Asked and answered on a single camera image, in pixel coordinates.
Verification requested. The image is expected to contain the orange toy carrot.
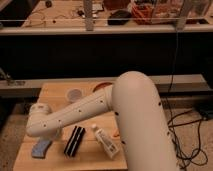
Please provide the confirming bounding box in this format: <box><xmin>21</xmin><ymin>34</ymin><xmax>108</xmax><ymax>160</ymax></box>
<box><xmin>113</xmin><ymin>130</ymin><xmax>120</xmax><ymax>137</ymax></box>

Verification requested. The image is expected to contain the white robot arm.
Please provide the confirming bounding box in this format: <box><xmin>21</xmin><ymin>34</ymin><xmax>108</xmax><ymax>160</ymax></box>
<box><xmin>26</xmin><ymin>71</ymin><xmax>180</xmax><ymax>171</ymax></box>

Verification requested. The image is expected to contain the black cable on floor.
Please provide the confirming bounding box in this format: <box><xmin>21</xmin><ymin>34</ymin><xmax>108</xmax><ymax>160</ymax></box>
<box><xmin>163</xmin><ymin>99</ymin><xmax>209</xmax><ymax>171</ymax></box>

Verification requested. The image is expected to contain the metal clamp at left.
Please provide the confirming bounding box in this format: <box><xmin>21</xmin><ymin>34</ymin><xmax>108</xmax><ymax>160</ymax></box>
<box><xmin>0</xmin><ymin>67</ymin><xmax>25</xmax><ymax>86</ymax></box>

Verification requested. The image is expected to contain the orange bowl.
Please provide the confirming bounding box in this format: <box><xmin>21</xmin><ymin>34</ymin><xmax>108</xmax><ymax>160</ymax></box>
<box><xmin>93</xmin><ymin>82</ymin><xmax>112</xmax><ymax>92</ymax></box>

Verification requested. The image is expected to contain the white tube bottle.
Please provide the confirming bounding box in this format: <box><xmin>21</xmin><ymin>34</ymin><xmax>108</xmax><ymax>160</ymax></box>
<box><xmin>91</xmin><ymin>124</ymin><xmax>119</xmax><ymax>159</ymax></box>

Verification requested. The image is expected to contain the orange crate on bench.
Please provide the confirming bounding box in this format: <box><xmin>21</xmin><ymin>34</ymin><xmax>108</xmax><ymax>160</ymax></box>
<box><xmin>132</xmin><ymin>6</ymin><xmax>152</xmax><ymax>25</ymax></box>

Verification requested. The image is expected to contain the black object on bench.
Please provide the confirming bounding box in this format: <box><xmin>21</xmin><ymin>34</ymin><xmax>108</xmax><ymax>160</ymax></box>
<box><xmin>107</xmin><ymin>10</ymin><xmax>131</xmax><ymax>25</ymax></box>

